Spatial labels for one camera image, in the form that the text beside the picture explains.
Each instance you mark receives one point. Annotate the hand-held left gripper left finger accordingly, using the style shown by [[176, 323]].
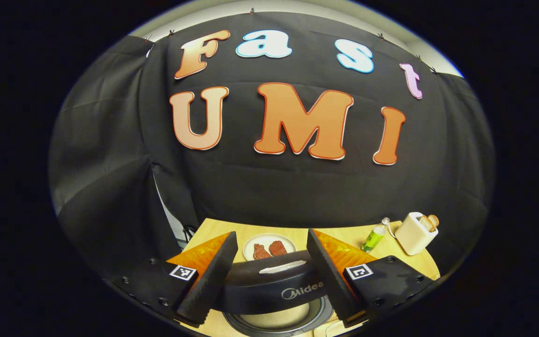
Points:
[[213, 281]]

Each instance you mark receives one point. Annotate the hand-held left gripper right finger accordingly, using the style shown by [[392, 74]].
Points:
[[330, 281]]

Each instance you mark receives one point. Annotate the dark grey rice cooker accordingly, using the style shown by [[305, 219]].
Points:
[[260, 290]]

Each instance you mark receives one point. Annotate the cream rice container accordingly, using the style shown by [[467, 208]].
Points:
[[330, 331]]

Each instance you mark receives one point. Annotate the brown meat piece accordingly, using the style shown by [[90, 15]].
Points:
[[261, 252], [278, 248]]

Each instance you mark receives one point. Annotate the green plastic bottle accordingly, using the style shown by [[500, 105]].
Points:
[[372, 239]]

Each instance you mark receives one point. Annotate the white round plate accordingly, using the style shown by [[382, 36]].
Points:
[[269, 238]]

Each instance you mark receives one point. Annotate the white toaster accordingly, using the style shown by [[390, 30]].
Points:
[[412, 237]]

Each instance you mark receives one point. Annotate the black backdrop cloth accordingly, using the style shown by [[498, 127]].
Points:
[[274, 196]]

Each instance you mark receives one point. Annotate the toasted bread slice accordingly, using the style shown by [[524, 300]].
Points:
[[434, 220], [426, 223]]

